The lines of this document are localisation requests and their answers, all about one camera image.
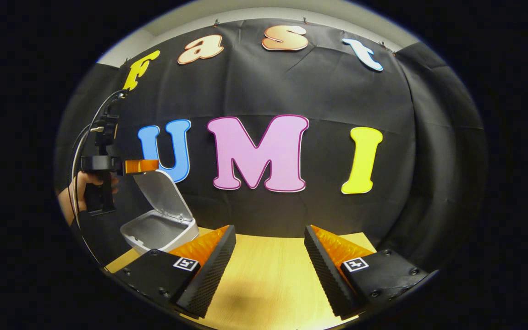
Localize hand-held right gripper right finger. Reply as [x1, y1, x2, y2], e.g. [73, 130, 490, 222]
[304, 225, 431, 320]

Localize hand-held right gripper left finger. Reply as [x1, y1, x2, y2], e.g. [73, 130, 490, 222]
[113, 225, 237, 319]

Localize white desktop garbage bin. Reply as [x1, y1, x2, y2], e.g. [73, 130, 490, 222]
[120, 170, 199, 256]

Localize wooden desktop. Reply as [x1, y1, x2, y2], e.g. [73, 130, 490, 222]
[105, 227, 377, 330]

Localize black backdrop cloth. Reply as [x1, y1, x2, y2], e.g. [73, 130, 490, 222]
[55, 18, 489, 271]

